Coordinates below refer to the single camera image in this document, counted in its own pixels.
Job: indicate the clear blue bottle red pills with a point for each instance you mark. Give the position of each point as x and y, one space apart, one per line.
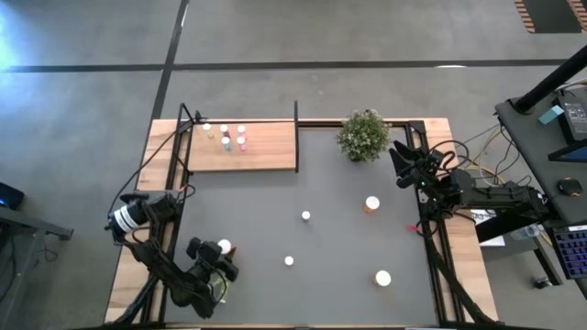
224 128

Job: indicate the black screen with blue display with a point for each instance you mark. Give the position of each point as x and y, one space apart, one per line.
573 155

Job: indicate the orange bottle with orange capsules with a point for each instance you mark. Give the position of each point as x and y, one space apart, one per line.
224 246

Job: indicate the white printed paper sheet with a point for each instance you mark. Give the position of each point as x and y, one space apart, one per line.
493 240

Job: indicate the green potted artificial plant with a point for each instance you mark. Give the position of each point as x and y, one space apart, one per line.
363 135

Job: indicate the black chair caster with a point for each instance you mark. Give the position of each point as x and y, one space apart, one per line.
542 282

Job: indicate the grey metal stand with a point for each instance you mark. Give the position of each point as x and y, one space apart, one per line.
36 227

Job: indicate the black labelled power adapter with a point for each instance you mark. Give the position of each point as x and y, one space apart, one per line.
575 117

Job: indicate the grey side desk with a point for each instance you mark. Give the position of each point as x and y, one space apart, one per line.
532 151

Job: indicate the orange bottle with yellow pills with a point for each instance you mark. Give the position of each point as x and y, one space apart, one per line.
372 202

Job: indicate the black computer mouse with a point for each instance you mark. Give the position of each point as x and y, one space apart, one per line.
570 186

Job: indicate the clear plastic water bottle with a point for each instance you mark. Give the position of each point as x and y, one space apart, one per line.
527 231

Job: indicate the orange pill bottle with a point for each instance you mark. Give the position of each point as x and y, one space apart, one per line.
383 278

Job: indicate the wooden shelf board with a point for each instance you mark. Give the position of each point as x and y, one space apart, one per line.
270 151

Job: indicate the black diagonal pole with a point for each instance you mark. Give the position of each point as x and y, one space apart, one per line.
550 80

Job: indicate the dark device with blue light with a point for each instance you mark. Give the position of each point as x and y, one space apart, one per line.
10 197

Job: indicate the black desk base frame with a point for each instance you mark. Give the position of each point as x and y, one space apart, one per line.
504 225

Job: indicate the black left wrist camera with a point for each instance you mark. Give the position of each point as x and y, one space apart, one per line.
210 253

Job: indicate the black aluminium table frame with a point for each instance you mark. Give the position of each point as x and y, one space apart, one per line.
321 124

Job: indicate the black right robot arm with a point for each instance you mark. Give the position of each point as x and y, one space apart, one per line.
495 197

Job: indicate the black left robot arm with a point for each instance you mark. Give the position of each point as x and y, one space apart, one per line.
156 261

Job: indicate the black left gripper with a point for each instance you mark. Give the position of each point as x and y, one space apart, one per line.
219 268

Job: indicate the dark floor mat striped border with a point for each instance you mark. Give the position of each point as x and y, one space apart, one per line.
550 16

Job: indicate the black shelf end bar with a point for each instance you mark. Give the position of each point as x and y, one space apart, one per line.
296 137

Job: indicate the backlit black keyboard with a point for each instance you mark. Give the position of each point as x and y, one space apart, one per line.
573 252

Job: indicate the small teal box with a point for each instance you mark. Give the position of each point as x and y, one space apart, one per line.
550 114

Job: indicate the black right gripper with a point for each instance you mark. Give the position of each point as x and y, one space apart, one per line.
426 172

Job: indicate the grey table mat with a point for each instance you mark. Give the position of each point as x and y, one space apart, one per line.
321 247

